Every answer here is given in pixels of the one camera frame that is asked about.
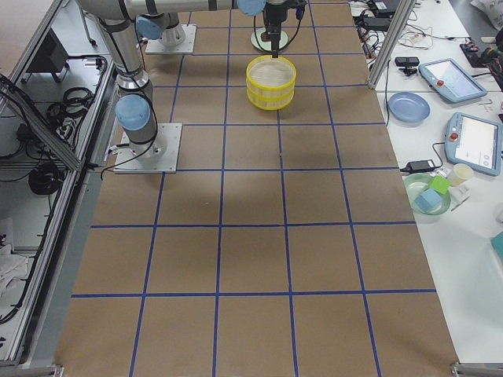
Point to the green bowl with blocks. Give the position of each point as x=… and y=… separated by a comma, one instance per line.
x=415, y=184

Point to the white crumpled cloth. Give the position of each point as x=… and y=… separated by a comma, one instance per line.
x=14, y=268

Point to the yellow steamer layer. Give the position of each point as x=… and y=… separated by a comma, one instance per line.
x=262, y=89
x=270, y=100

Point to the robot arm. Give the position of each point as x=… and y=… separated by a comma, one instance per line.
x=122, y=24
x=196, y=4

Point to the blue foam block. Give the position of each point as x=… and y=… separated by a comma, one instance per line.
x=428, y=200

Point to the yellow steamer bottom layer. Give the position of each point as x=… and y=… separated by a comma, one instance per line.
x=270, y=100

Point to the black power adapter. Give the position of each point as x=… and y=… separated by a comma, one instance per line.
x=419, y=166

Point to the paper cup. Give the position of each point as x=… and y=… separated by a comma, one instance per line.
x=460, y=174

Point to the green foam block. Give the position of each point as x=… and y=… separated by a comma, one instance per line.
x=440, y=184

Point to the light green plate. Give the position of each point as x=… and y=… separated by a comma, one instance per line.
x=261, y=43

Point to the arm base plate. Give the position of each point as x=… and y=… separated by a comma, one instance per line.
x=178, y=40
x=161, y=157

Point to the blue plate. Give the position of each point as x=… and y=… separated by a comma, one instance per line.
x=408, y=107

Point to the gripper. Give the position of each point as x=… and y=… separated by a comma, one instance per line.
x=273, y=16

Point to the teach pendant near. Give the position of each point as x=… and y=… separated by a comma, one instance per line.
x=475, y=142

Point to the yellow steamer top layer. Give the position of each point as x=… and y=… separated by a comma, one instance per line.
x=262, y=89

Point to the teach pendant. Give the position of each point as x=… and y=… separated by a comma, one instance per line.
x=475, y=142
x=451, y=81

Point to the teach pendant far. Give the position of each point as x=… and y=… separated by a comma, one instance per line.
x=451, y=81

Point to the aluminium frame post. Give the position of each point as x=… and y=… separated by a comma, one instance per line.
x=398, y=22

